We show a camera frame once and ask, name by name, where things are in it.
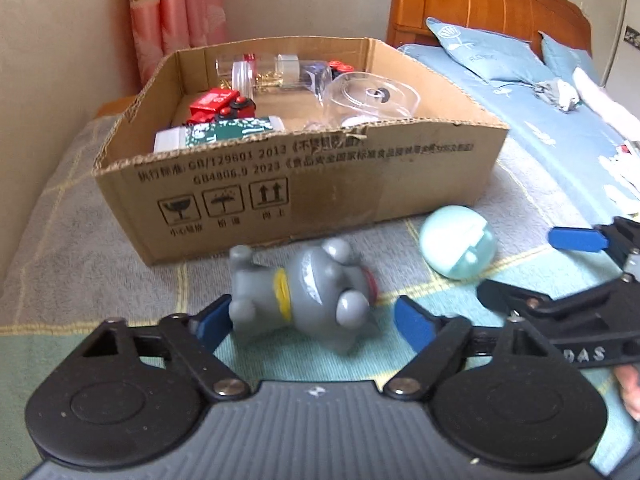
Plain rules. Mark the blue flower print pillow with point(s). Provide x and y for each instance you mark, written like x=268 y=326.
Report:
x=562 y=55
x=480 y=50

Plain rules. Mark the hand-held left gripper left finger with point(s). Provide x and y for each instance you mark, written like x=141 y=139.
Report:
x=212 y=321

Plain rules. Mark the wooden bed headboard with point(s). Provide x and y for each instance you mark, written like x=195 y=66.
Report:
x=480 y=5

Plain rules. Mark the red toy truck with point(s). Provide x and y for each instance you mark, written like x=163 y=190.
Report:
x=217 y=102

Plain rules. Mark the mint green oval case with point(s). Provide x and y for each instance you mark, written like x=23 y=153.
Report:
x=457 y=242

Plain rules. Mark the blue printed bed sheet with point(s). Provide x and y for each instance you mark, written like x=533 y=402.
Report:
x=560 y=140

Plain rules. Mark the person's right hand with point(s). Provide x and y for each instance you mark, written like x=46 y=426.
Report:
x=630 y=390

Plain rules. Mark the white box green label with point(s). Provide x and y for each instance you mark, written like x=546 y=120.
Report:
x=220 y=132

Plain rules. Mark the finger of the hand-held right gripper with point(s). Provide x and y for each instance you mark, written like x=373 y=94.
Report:
x=575 y=240
x=530 y=297

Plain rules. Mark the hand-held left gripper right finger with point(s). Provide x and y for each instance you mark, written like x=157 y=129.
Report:
x=415 y=326

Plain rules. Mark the black toy train red wheels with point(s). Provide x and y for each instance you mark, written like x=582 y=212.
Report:
x=320 y=76

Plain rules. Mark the clear round plastic lid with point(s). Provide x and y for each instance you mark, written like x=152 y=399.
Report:
x=372 y=97

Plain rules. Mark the grey and white clothes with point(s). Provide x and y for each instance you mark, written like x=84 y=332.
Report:
x=575 y=92

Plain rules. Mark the white pipe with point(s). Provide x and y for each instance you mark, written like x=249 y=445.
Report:
x=617 y=15

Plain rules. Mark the grey hippo toy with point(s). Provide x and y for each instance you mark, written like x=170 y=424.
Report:
x=305 y=290

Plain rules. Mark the pink patterned curtain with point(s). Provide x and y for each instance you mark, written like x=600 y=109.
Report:
x=175 y=20

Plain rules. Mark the cardboard box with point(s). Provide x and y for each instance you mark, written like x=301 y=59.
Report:
x=310 y=185

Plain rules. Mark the clear plastic jar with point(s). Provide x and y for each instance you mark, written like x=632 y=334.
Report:
x=265 y=72

